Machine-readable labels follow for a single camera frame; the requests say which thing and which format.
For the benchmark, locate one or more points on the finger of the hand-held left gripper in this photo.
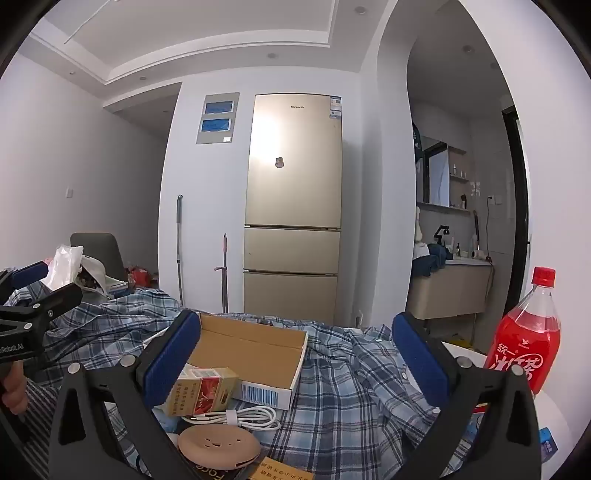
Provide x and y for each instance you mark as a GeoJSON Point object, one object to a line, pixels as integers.
{"type": "Point", "coordinates": [46, 300]}
{"type": "Point", "coordinates": [27, 275]}

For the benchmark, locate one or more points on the cardboard box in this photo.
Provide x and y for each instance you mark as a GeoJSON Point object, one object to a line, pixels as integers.
{"type": "Point", "coordinates": [249, 350]}

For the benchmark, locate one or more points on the blue plaid shirt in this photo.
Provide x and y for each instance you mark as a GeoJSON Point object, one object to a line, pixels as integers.
{"type": "Point", "coordinates": [351, 383]}

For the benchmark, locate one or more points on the person's left hand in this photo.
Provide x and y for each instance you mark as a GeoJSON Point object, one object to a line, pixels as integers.
{"type": "Point", "coordinates": [14, 390]}

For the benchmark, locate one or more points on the red soda bottle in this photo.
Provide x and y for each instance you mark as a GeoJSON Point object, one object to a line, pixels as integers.
{"type": "Point", "coordinates": [521, 341]}

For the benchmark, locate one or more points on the grey chair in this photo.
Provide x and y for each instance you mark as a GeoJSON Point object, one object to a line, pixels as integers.
{"type": "Point", "coordinates": [101, 251]}

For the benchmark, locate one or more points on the grey wall panel blue screens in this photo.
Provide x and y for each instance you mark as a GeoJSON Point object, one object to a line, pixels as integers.
{"type": "Point", "coordinates": [217, 124]}

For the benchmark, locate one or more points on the red bags on floor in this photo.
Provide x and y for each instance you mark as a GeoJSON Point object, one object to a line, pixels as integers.
{"type": "Point", "coordinates": [141, 277]}

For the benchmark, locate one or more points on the bathroom mirror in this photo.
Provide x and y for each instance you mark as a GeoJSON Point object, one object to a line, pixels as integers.
{"type": "Point", "coordinates": [438, 175]}

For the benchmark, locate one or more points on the gold packet with red print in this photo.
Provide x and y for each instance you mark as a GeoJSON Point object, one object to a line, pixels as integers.
{"type": "Point", "coordinates": [277, 471]}

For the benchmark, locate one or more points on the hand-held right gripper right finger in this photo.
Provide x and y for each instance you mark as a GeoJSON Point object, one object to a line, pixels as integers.
{"type": "Point", "coordinates": [420, 364]}

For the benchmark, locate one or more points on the stack of papers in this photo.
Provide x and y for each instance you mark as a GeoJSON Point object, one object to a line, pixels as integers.
{"type": "Point", "coordinates": [119, 288]}

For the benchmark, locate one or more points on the dark blue cloth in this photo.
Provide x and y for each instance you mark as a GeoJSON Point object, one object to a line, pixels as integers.
{"type": "Point", "coordinates": [429, 263]}

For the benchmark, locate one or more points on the white hair dryer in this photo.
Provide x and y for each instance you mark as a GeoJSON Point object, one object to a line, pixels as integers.
{"type": "Point", "coordinates": [478, 255]}

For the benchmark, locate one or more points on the gold refrigerator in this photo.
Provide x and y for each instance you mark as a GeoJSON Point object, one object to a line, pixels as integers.
{"type": "Point", "coordinates": [291, 194]}

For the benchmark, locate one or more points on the beige round case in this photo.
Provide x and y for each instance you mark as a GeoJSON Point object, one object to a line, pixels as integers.
{"type": "Point", "coordinates": [217, 447]}

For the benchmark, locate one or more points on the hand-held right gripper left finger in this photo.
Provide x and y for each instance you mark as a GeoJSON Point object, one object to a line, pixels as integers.
{"type": "Point", "coordinates": [171, 360]}

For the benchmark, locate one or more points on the gold red small carton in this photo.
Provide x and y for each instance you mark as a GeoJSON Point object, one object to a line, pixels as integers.
{"type": "Point", "coordinates": [203, 392]}

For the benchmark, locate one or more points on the small blue packet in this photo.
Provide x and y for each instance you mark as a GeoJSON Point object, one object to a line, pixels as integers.
{"type": "Point", "coordinates": [548, 445]}

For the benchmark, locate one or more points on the refrigerator label sticker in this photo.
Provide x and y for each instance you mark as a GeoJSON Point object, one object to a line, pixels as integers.
{"type": "Point", "coordinates": [335, 108]}

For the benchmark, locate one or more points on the pink fridge magnet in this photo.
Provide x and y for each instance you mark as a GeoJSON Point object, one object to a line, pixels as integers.
{"type": "Point", "coordinates": [280, 162]}

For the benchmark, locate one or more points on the white grey bag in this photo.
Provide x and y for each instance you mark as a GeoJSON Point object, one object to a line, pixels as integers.
{"type": "Point", "coordinates": [99, 272]}

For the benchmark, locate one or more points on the white plastic bag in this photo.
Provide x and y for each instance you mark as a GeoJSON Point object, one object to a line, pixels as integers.
{"type": "Point", "coordinates": [64, 263]}

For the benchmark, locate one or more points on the beige bathroom vanity cabinet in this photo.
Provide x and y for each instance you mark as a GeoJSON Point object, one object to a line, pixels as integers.
{"type": "Point", "coordinates": [452, 288]}

